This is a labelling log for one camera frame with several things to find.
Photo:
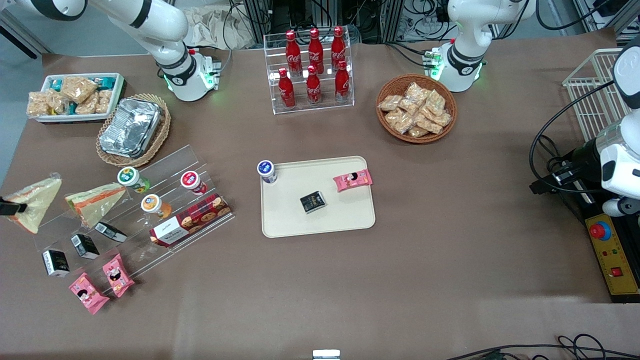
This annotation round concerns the triangular sandwich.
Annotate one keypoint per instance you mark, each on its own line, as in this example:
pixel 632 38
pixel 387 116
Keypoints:
pixel 39 199
pixel 95 202

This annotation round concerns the green-capped small bottle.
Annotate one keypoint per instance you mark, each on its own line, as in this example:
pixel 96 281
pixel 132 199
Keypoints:
pixel 131 178

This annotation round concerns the orange-capped small bottle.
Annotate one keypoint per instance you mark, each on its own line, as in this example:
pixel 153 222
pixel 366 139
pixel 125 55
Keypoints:
pixel 153 204

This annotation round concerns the white plastic bin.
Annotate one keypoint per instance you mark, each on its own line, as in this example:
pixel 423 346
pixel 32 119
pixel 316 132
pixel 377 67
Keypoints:
pixel 75 118

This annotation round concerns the clear-wrapped cracker packet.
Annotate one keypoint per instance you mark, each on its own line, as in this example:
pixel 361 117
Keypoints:
pixel 57 102
pixel 103 101
pixel 87 106
pixel 80 88
pixel 37 104

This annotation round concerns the crumpled beige cloth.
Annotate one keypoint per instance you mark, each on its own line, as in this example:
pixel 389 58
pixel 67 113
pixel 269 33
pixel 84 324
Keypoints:
pixel 215 27

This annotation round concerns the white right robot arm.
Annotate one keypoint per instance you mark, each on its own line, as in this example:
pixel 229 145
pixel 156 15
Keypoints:
pixel 170 30

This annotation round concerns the clear acrylic bottle rack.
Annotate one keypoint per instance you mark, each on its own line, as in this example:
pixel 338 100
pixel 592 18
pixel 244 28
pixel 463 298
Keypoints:
pixel 307 109

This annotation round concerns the blue-capped small bottle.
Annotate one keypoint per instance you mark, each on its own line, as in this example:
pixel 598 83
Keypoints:
pixel 266 170

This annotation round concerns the teal snack packet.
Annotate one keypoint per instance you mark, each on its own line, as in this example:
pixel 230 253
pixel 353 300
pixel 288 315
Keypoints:
pixel 106 81

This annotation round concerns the clear acrylic stepped shelf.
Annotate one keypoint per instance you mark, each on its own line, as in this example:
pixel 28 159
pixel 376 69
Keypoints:
pixel 170 165

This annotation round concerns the red-capped small bottle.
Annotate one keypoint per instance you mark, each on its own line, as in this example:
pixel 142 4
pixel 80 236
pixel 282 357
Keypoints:
pixel 192 181

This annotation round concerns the beige plastic tray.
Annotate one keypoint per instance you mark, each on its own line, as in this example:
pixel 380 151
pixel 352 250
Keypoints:
pixel 345 215

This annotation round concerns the clear-wrapped snack packet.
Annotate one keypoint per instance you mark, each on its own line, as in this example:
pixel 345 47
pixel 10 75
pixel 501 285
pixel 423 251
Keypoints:
pixel 427 123
pixel 389 103
pixel 417 92
pixel 417 132
pixel 443 119
pixel 436 101
pixel 400 121

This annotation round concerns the small black box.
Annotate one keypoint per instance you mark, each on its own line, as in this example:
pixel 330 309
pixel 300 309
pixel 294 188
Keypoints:
pixel 85 246
pixel 111 232
pixel 56 263
pixel 313 202

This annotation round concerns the small silver metal object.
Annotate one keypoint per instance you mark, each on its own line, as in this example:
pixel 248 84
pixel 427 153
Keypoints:
pixel 326 354

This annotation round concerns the stacked foil containers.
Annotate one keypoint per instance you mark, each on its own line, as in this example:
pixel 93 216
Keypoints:
pixel 130 127

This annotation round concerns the red emergency stop button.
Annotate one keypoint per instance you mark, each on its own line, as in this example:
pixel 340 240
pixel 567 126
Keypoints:
pixel 600 230

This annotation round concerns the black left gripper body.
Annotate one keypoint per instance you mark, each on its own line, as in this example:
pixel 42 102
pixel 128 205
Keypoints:
pixel 583 155

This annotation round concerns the dark metal frame bar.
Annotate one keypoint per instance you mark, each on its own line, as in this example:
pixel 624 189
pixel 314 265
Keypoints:
pixel 17 36

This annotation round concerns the oval wicker basket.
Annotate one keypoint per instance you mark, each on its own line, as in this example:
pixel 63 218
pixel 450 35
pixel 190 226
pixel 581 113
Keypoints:
pixel 160 135

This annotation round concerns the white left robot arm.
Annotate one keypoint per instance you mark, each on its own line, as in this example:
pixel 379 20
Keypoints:
pixel 470 60

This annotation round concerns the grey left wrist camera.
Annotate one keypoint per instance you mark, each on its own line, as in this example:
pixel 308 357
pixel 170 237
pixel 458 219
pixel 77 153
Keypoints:
pixel 617 206

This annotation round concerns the yellow control box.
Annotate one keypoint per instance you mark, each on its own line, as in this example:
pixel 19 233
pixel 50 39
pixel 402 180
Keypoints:
pixel 620 260

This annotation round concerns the pink snack packet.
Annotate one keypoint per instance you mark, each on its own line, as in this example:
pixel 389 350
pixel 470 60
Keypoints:
pixel 88 294
pixel 118 275
pixel 353 180

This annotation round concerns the red cookie box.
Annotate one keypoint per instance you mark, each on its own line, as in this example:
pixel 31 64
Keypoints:
pixel 192 219

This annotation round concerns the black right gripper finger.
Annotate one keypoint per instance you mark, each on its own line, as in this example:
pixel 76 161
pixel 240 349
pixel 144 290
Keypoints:
pixel 12 208

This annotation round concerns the round wicker basket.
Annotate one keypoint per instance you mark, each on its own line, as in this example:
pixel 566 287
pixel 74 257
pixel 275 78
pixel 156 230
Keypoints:
pixel 390 85

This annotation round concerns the red cola bottle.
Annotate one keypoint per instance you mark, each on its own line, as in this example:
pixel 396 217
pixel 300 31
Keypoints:
pixel 286 92
pixel 342 84
pixel 313 89
pixel 293 52
pixel 338 47
pixel 315 50

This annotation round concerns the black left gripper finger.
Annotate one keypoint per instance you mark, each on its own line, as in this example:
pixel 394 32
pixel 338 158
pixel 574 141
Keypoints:
pixel 542 186

